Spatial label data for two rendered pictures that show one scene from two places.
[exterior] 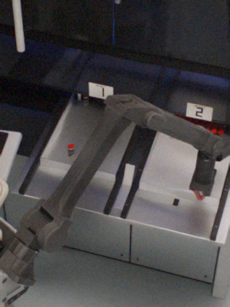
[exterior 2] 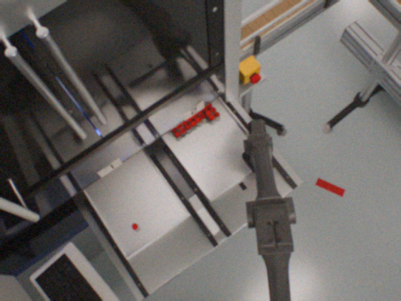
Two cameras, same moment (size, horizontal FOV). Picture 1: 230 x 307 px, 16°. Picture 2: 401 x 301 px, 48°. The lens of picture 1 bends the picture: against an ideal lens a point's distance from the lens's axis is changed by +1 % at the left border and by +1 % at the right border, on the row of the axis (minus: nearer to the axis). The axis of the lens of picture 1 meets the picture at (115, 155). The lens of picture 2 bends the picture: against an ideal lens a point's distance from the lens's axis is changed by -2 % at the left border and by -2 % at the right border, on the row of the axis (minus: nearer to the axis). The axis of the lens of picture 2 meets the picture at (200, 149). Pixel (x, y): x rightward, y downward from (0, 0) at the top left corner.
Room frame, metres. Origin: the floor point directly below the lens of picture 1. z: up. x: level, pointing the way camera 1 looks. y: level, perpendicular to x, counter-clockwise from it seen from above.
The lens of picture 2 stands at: (1.45, 0.14, 2.46)
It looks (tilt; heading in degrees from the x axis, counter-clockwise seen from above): 72 degrees down; 318
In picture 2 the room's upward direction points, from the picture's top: 10 degrees counter-clockwise
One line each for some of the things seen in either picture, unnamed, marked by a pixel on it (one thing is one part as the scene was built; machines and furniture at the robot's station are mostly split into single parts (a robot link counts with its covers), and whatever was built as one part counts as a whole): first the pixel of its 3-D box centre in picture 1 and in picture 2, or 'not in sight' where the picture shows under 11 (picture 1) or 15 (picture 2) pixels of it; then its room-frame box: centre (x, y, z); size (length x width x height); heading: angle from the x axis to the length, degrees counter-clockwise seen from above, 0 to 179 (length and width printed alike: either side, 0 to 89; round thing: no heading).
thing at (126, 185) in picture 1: (124, 186); (204, 214); (1.68, -0.03, 0.91); 0.14 x 0.03 x 0.06; 164
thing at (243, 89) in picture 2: not in sight; (242, 74); (1.90, -0.55, 0.87); 0.14 x 0.13 x 0.02; 164
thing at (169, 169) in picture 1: (190, 156); (210, 142); (1.82, -0.25, 0.90); 0.34 x 0.26 x 0.04; 164
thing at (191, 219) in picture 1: (135, 165); (183, 186); (1.80, -0.07, 0.87); 0.70 x 0.48 x 0.02; 74
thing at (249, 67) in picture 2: not in sight; (246, 69); (1.86, -0.52, 1.00); 0.08 x 0.07 x 0.07; 164
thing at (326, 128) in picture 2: not in sight; (359, 102); (1.49, -1.15, 0.07); 0.50 x 0.08 x 0.14; 74
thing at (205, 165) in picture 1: (207, 159); not in sight; (1.64, -0.28, 1.08); 0.07 x 0.06 x 0.07; 132
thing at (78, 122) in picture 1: (93, 135); (132, 197); (1.92, 0.08, 0.90); 0.34 x 0.26 x 0.04; 164
